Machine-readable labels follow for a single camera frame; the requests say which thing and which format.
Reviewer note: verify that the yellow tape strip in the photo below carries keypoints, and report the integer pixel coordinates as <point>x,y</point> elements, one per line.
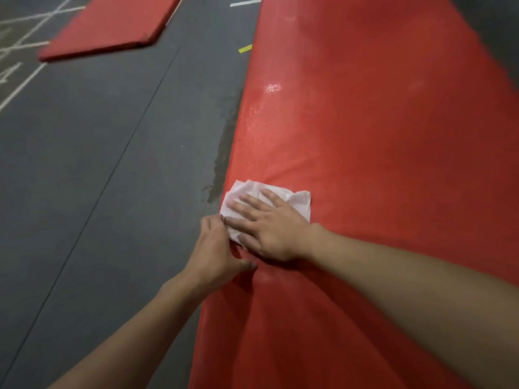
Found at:
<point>245,48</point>

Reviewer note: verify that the red mat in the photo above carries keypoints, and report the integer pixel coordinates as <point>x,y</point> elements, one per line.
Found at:
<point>113,24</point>
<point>385,137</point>

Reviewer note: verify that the person's left hand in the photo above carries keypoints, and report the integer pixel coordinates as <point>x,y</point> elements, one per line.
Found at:
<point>213,259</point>

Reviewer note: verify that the person's left forearm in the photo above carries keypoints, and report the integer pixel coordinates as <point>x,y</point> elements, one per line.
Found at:
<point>134,340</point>

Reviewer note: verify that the person's right hand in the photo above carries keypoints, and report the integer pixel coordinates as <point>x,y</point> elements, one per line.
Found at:
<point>275,234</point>

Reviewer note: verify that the white wet wipe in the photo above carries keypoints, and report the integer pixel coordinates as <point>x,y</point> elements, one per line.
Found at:
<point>300,202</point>

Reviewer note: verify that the person's right forearm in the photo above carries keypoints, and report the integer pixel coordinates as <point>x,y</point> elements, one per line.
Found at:
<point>425,303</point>

